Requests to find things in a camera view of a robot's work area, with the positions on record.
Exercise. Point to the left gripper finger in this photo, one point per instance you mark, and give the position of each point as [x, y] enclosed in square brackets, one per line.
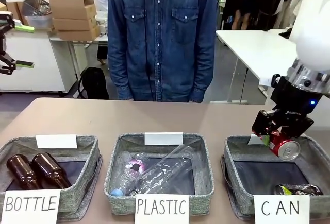
[24, 29]
[24, 65]

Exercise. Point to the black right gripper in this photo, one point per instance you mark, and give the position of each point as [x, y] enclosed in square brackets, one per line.
[294, 103]

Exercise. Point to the red drink can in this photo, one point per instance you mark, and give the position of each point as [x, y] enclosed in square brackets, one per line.
[286, 149]

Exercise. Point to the dark crushed drink can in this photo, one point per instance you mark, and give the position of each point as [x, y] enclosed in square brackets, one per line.
[299, 190]

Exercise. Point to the brown glass bottle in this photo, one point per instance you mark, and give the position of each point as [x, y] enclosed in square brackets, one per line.
[50, 170]
[22, 172]

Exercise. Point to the large clear plastic bottle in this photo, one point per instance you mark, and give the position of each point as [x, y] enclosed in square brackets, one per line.
[165, 170]

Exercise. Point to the small blue-capped plastic bottle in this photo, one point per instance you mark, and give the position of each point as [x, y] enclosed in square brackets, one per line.
[134, 168]

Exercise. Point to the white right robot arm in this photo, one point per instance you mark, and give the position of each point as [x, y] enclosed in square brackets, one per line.
[312, 28]

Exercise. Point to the person left forearm denim sleeve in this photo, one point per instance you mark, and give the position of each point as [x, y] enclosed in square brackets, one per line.
[203, 74]

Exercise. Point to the person right forearm denim sleeve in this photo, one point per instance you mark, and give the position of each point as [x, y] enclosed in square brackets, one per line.
[119, 74]

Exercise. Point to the grey fabric basket can label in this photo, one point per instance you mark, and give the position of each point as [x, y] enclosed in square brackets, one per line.
[232, 177]

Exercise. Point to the white paper label CAN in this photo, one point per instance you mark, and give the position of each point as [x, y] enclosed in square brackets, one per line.
[281, 208]

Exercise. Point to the grey fabric basket plastic label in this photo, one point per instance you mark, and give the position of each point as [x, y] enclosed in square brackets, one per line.
[116, 141]

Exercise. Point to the grey fabric basket bottle label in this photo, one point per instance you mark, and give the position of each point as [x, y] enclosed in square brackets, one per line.
[85, 182]

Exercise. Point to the clear plastic storage bin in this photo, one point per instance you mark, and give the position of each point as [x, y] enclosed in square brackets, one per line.
[38, 15]

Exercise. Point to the small cardboard box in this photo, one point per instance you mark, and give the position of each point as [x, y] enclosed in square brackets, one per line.
[15, 11]

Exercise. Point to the blank white card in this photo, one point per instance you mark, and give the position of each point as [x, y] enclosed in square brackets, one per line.
[254, 140]
[56, 141]
[164, 139]

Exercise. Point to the white power strip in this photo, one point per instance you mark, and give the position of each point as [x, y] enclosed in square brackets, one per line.
[263, 90]

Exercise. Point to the open cardboard box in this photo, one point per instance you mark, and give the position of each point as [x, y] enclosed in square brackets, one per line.
[72, 5]

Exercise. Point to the black backpack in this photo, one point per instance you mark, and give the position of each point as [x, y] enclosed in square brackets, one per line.
[94, 85]

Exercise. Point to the white desk with legs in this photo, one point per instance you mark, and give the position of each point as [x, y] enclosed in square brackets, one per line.
[257, 54]

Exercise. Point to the white hanging garment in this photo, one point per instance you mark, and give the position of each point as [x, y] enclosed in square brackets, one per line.
[296, 2]

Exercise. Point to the bystander in black coat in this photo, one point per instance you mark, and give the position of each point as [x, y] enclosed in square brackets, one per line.
[273, 0]

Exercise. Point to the bystander in dark skirt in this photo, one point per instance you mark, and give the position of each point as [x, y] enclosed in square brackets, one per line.
[245, 2]

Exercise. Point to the person torso denim shirt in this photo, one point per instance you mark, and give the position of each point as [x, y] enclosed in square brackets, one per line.
[162, 41]

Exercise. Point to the white paper label BOTTLE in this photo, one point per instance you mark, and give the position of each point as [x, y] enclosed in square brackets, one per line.
[32, 206]

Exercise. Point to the white paper label PLASTIC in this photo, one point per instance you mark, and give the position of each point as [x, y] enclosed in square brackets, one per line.
[162, 208]

